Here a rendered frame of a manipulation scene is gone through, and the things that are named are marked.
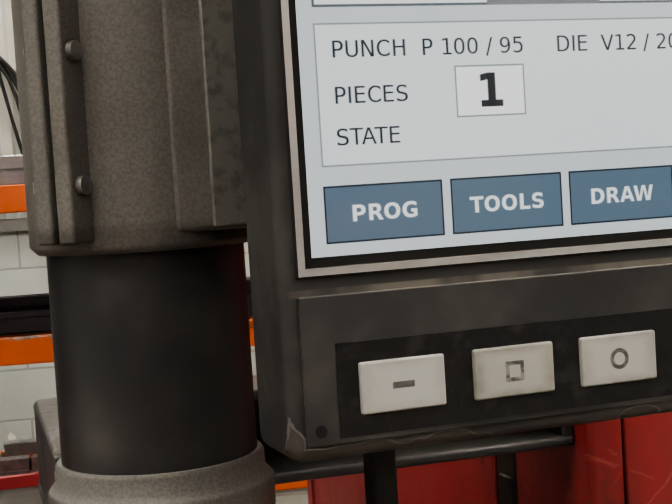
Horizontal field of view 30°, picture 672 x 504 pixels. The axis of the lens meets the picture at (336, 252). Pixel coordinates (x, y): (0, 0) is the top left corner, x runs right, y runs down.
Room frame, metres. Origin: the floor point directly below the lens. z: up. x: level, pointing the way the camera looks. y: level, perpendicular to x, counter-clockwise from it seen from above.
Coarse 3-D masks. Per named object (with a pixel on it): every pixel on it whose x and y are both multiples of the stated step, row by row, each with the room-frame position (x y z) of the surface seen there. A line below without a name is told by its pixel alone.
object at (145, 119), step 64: (64, 0) 0.58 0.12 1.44; (128, 0) 0.58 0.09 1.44; (192, 0) 0.59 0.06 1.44; (64, 64) 0.57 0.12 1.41; (128, 64) 0.58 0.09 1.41; (192, 64) 0.59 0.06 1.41; (64, 128) 0.57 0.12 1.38; (128, 128) 0.58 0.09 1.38; (192, 128) 0.59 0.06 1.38; (64, 192) 0.57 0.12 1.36; (128, 192) 0.58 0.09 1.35; (192, 192) 0.59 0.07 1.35; (64, 256) 0.60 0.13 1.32; (128, 256) 0.59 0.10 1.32; (192, 256) 0.60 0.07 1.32; (64, 320) 0.61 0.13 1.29; (128, 320) 0.59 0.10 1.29; (192, 320) 0.60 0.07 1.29; (64, 384) 0.61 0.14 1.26; (128, 384) 0.59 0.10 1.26; (192, 384) 0.60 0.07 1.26; (64, 448) 0.62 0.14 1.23; (128, 448) 0.59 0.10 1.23; (192, 448) 0.60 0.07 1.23; (256, 448) 0.64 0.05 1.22
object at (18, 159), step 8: (0, 160) 2.89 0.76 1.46; (8, 160) 2.89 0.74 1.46; (16, 160) 2.90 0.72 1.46; (0, 168) 2.89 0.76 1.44; (8, 168) 2.90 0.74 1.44; (16, 168) 2.90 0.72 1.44; (0, 176) 2.89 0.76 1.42; (8, 176) 2.89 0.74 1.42; (16, 176) 2.90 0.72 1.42; (0, 184) 2.89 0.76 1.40; (8, 184) 2.90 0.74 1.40; (16, 184) 2.90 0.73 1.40
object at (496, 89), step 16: (496, 64) 0.52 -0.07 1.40; (512, 64) 0.53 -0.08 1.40; (464, 80) 0.52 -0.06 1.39; (480, 80) 0.52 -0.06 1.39; (496, 80) 0.52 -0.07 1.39; (512, 80) 0.53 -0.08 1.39; (464, 96) 0.52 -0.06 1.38; (480, 96) 0.52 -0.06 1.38; (496, 96) 0.52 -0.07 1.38; (512, 96) 0.53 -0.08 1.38; (464, 112) 0.52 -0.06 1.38; (480, 112) 0.52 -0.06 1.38; (496, 112) 0.52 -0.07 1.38; (512, 112) 0.53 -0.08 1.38
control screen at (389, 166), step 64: (320, 0) 0.50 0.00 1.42; (384, 0) 0.51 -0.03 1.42; (448, 0) 0.52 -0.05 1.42; (512, 0) 0.53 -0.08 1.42; (576, 0) 0.54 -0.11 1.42; (640, 0) 0.55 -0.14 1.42; (320, 64) 0.50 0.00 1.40; (384, 64) 0.51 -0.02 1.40; (448, 64) 0.52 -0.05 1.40; (576, 64) 0.54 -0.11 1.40; (640, 64) 0.55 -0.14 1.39; (320, 128) 0.50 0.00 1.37; (384, 128) 0.51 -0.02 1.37; (448, 128) 0.52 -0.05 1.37; (512, 128) 0.53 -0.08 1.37; (576, 128) 0.54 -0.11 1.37; (640, 128) 0.55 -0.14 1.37; (320, 192) 0.50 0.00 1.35; (384, 192) 0.51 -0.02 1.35; (448, 192) 0.52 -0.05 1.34; (512, 192) 0.53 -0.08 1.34; (576, 192) 0.53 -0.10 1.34; (640, 192) 0.55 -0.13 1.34; (320, 256) 0.50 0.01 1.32
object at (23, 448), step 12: (12, 444) 3.24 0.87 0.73; (24, 444) 3.24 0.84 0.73; (36, 444) 3.25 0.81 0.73; (12, 456) 2.97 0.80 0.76; (24, 456) 2.97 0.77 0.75; (36, 456) 2.94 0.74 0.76; (0, 468) 2.93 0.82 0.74; (12, 468) 2.94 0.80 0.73; (24, 468) 2.94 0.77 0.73; (36, 468) 2.94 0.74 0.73
